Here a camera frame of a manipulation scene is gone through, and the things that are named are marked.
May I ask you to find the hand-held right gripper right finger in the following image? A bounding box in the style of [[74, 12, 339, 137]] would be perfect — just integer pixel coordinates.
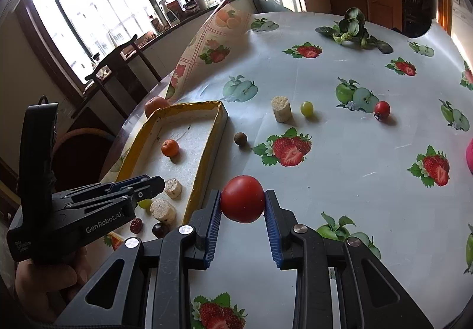
[[263, 189, 435, 329]]

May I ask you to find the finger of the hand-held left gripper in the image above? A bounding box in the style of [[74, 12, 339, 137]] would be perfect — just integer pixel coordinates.
[[64, 191, 146, 218], [55, 175, 166, 201]]

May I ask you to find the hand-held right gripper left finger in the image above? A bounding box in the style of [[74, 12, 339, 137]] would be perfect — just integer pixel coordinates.
[[55, 189, 223, 329]]

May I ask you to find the beige cylindrical food piece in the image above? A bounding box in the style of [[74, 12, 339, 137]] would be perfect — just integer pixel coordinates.
[[271, 95, 292, 123], [150, 198, 177, 224], [164, 178, 183, 200]]

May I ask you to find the red cherry tomato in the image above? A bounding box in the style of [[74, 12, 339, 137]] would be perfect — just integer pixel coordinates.
[[373, 101, 391, 121], [221, 175, 266, 224]]

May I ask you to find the orange tangerine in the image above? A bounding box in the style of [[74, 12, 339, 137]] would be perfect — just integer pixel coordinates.
[[161, 139, 180, 158]]

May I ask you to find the white foam tray yellow rim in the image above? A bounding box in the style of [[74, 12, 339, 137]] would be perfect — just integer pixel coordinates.
[[113, 100, 229, 237]]

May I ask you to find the person's left hand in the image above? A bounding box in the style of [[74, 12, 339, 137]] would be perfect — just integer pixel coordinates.
[[15, 246, 91, 322]]

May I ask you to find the round stool coloured rim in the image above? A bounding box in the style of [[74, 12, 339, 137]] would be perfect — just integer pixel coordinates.
[[54, 127, 116, 185]]

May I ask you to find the peach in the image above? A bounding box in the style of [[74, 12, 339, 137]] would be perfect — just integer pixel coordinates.
[[144, 96, 171, 119]]

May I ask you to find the fruit printed tablecloth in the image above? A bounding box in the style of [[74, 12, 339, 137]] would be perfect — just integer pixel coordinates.
[[100, 7, 473, 329]]

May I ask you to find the dark wooden armchair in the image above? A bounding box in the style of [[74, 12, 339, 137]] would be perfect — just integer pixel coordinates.
[[83, 34, 163, 119]]

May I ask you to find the white spray bottle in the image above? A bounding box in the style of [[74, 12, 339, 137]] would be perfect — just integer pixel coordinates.
[[159, 0, 178, 27]]

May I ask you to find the brown box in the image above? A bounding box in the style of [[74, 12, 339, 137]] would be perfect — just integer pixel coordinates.
[[169, 0, 184, 22]]

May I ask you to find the large window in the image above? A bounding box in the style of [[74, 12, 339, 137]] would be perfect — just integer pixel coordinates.
[[15, 0, 237, 93]]

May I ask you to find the leafy green vegetable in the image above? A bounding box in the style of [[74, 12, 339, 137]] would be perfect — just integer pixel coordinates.
[[315, 7, 394, 54]]

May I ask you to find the wooden cabinet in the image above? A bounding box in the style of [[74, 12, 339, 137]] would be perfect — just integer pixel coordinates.
[[329, 0, 370, 23]]

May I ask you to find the dark slatted chair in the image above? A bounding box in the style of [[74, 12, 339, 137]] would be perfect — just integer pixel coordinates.
[[401, 0, 424, 32]]

